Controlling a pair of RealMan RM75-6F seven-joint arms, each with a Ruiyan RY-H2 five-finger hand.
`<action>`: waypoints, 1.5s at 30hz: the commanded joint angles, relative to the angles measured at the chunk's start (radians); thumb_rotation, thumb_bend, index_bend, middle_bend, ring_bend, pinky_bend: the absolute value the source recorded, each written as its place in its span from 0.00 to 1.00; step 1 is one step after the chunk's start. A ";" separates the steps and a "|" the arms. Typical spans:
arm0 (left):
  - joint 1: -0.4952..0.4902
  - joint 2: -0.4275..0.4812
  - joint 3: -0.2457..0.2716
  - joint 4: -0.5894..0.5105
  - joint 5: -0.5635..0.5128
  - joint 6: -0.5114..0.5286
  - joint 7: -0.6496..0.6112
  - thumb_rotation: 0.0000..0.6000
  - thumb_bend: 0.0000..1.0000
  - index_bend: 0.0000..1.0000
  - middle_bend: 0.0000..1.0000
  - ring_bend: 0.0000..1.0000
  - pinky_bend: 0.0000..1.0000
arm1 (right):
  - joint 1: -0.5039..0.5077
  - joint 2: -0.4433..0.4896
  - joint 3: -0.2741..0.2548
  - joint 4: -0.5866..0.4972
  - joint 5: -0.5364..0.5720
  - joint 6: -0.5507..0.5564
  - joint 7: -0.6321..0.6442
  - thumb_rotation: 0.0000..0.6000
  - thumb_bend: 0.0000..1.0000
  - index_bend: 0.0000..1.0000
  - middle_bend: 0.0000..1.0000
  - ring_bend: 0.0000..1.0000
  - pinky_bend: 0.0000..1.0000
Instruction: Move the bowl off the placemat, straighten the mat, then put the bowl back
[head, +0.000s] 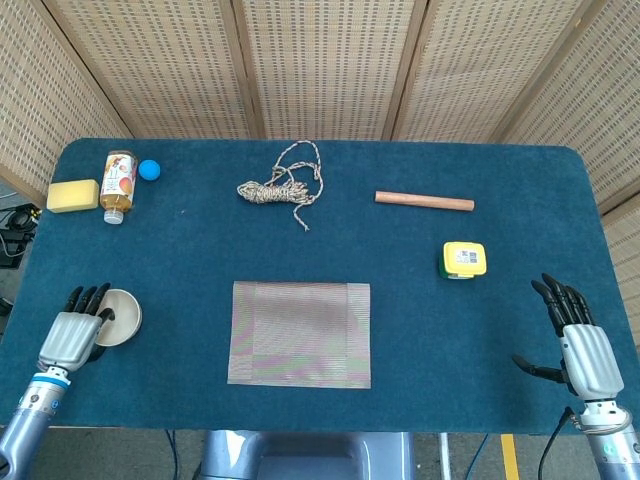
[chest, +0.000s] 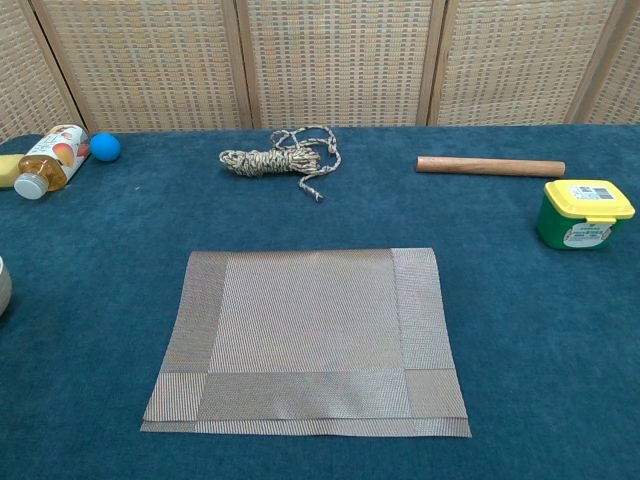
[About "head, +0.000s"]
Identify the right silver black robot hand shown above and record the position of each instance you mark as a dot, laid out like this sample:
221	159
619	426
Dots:
592	360

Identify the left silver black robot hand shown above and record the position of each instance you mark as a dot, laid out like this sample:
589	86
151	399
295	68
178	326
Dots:
70	340

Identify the beige round bowl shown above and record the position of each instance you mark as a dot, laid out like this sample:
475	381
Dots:
125	315

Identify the beige woven placemat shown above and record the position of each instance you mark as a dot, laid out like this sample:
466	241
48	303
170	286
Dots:
300	335

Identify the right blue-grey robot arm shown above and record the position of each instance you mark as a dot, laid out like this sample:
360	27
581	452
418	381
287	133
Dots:
615	450

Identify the woven folding screen panel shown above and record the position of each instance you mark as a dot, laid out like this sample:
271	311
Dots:
600	100
30	100
475	65
150	65
325	65
627	260

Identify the blue felt table cover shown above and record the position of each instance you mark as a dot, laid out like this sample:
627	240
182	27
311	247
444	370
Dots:
150	250

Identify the black floor equipment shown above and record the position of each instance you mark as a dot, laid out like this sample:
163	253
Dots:
15	225

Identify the yellow sponge block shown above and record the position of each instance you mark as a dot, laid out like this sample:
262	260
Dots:
72	196

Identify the juice bottle white cap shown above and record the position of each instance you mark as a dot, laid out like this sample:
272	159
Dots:
118	182

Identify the green container yellow lid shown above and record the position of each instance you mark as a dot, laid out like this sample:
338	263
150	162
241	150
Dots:
462	257

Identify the white table leg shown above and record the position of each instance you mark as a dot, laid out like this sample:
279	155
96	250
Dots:
445	455

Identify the blue ball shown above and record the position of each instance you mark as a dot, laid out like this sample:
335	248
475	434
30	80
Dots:
149	170

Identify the wooden rolling pin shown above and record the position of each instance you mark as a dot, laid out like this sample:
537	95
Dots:
425	201

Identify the blue-grey robot torso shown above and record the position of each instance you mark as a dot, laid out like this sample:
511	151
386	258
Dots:
300	455

